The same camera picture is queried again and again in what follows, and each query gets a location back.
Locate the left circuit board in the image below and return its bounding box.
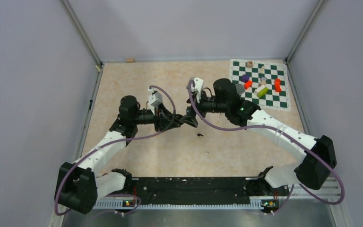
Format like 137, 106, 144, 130
122, 199, 138, 208

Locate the circuit board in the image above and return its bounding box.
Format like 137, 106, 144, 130
122, 199, 138, 208
261, 200, 278, 210

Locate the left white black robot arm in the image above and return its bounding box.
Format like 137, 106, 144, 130
54, 92, 182, 214

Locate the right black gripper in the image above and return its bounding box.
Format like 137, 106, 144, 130
180, 88, 228, 128

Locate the small red block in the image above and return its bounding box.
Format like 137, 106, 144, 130
243, 80, 253, 90

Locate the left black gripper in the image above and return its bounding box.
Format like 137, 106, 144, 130
132, 103, 181, 132

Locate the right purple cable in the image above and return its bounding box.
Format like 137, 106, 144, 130
188, 79, 346, 206

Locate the small beige chess piece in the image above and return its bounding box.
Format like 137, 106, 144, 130
259, 66, 265, 74

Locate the green white chessboard mat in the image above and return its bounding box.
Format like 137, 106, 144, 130
229, 59, 292, 111

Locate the right circuit board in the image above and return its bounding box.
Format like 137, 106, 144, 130
261, 200, 278, 210

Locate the purple block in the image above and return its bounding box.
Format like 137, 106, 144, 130
240, 74, 251, 83

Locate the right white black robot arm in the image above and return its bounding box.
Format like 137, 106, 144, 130
187, 77, 337, 195

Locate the wooden cube with mark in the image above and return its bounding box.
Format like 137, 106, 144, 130
246, 61, 253, 68

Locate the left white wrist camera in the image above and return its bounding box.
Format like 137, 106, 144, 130
147, 88, 163, 114

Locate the yellow-green block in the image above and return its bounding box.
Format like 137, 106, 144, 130
254, 85, 268, 98

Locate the large red block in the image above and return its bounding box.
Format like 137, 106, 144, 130
274, 79, 282, 92

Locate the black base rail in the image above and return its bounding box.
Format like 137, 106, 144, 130
124, 177, 264, 205

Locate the black microphone grey head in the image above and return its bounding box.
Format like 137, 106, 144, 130
235, 84, 245, 96

